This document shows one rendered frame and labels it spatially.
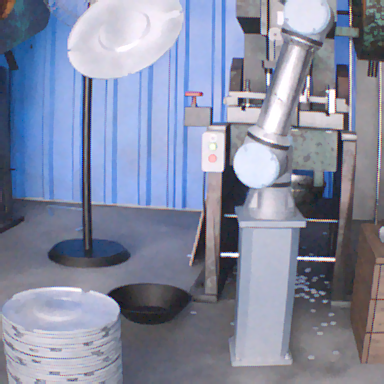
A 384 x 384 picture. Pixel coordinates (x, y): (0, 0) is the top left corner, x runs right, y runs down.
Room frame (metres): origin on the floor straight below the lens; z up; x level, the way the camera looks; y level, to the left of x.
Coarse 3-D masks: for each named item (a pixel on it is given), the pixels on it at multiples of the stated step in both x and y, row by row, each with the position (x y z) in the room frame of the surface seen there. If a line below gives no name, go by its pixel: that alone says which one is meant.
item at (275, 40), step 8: (272, 0) 2.46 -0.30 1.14; (272, 8) 2.46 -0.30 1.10; (280, 8) 2.45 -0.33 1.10; (272, 16) 2.46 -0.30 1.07; (280, 16) 2.45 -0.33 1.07; (272, 24) 2.46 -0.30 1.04; (280, 24) 2.45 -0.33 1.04; (272, 32) 2.44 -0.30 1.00; (272, 40) 2.45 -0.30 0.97; (280, 40) 2.42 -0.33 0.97; (272, 48) 2.46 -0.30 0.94; (280, 48) 2.41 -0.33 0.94; (272, 56) 2.46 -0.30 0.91
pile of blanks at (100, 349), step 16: (16, 336) 1.26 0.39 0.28; (32, 336) 1.24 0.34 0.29; (48, 336) 1.23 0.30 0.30; (64, 336) 1.24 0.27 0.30; (80, 336) 1.26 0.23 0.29; (96, 336) 1.28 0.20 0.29; (112, 336) 1.32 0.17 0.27; (16, 352) 1.26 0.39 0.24; (32, 352) 1.24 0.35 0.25; (48, 352) 1.23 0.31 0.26; (64, 352) 1.24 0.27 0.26; (80, 352) 1.25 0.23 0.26; (96, 352) 1.29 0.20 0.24; (112, 352) 1.32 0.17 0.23; (16, 368) 1.27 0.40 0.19; (32, 368) 1.25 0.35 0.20; (48, 368) 1.23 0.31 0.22; (64, 368) 1.24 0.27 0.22; (80, 368) 1.25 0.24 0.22; (96, 368) 1.28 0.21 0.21; (112, 368) 1.32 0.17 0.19
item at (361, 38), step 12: (360, 0) 3.03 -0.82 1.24; (372, 0) 2.12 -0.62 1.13; (372, 12) 2.15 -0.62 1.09; (360, 24) 3.05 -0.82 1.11; (372, 24) 2.18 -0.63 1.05; (348, 36) 2.61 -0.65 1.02; (360, 36) 2.91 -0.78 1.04; (372, 36) 2.22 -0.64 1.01; (360, 48) 2.69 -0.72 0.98; (372, 48) 2.29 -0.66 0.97; (372, 60) 2.42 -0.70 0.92
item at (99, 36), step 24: (120, 0) 1.57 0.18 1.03; (144, 0) 1.55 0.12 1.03; (168, 0) 1.52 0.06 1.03; (96, 24) 1.55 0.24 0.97; (120, 24) 1.51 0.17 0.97; (144, 24) 1.49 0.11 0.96; (168, 24) 1.47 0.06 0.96; (96, 48) 1.49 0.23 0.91; (120, 48) 1.46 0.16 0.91; (144, 48) 1.45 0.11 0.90; (168, 48) 1.42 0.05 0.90; (96, 72) 1.44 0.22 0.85; (120, 72) 1.42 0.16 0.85
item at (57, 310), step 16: (48, 288) 1.51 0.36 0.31; (64, 288) 1.52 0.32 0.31; (16, 304) 1.39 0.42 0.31; (32, 304) 1.40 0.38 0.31; (48, 304) 1.40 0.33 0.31; (64, 304) 1.40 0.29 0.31; (80, 304) 1.41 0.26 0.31; (96, 304) 1.43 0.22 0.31; (112, 304) 1.44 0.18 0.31; (16, 320) 1.29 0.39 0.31; (32, 320) 1.30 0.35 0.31; (48, 320) 1.31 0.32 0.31; (64, 320) 1.32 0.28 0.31; (80, 320) 1.32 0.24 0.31; (96, 320) 1.33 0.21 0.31; (112, 320) 1.34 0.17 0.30
